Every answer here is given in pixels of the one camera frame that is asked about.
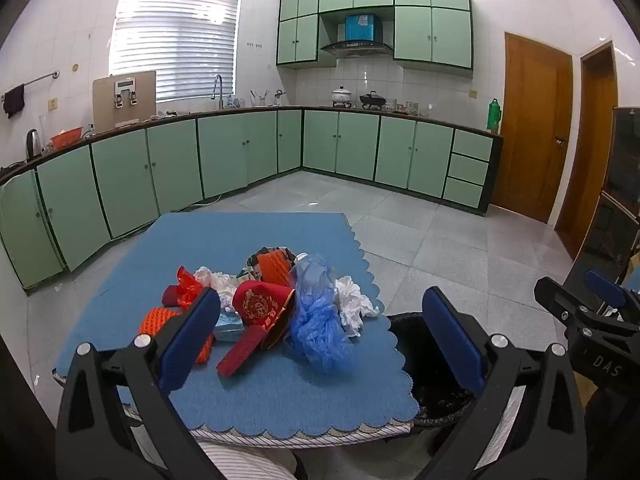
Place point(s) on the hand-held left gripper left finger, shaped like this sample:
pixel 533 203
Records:
pixel 192 340

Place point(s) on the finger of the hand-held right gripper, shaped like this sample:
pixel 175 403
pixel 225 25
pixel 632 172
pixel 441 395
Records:
pixel 555 295
pixel 605 289

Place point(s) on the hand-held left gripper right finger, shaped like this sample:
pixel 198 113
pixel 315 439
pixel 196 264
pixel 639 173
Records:
pixel 452 340

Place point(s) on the dark red card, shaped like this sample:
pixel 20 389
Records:
pixel 171 296

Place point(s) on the red plastic bag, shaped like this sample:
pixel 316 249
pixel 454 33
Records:
pixel 189 285

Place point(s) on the trash bin with black bag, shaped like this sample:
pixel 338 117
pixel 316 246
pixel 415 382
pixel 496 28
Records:
pixel 430 395

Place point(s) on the white plastic bag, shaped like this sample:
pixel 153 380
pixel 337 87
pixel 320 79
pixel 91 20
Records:
pixel 215 280

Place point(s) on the red gold-print gift box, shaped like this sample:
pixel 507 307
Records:
pixel 260 302

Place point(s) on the white tissue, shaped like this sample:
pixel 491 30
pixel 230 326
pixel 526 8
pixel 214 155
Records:
pixel 350 305

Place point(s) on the blue plastic bag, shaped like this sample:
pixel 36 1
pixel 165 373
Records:
pixel 315 330

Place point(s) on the cardboard box with blue print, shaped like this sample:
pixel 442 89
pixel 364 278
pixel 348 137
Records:
pixel 634 275

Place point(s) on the blue scalloped table mat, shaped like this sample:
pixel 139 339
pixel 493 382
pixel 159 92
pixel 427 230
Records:
pixel 280 395

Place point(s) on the wooden door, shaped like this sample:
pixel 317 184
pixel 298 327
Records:
pixel 530 125
pixel 595 160

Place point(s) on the striped white cloth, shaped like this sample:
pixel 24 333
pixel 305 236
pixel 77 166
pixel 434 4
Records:
pixel 250 465

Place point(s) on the green base cabinets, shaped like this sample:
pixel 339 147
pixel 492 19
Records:
pixel 175 160

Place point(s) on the green bottle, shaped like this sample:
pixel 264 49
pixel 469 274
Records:
pixel 494 117

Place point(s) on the glass jar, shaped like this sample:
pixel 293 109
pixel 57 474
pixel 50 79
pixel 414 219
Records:
pixel 411 107
pixel 391 105

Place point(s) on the orange basin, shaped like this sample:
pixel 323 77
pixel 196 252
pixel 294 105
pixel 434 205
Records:
pixel 66 137

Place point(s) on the metal faucet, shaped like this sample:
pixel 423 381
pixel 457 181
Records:
pixel 218 92

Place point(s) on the utensil holder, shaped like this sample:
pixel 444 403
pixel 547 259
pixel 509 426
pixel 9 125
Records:
pixel 259 99

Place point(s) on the brown board with metal clamps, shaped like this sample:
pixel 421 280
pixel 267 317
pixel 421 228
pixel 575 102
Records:
pixel 105 105

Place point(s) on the steel electric kettle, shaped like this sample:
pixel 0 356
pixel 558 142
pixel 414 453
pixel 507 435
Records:
pixel 33 144

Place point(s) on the black wok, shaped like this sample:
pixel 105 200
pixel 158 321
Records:
pixel 371 100

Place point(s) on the white pot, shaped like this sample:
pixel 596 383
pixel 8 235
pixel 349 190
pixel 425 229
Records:
pixel 342 96

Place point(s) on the dark towel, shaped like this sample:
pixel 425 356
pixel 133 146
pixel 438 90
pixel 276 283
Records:
pixel 14 102

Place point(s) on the white window blinds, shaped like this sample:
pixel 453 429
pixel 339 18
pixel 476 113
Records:
pixel 175 35

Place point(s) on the range hood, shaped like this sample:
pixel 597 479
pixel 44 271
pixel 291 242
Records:
pixel 356 47

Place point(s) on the green wall cabinets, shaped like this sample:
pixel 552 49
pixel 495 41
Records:
pixel 430 35

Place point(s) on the metal towel rail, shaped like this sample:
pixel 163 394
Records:
pixel 42 79

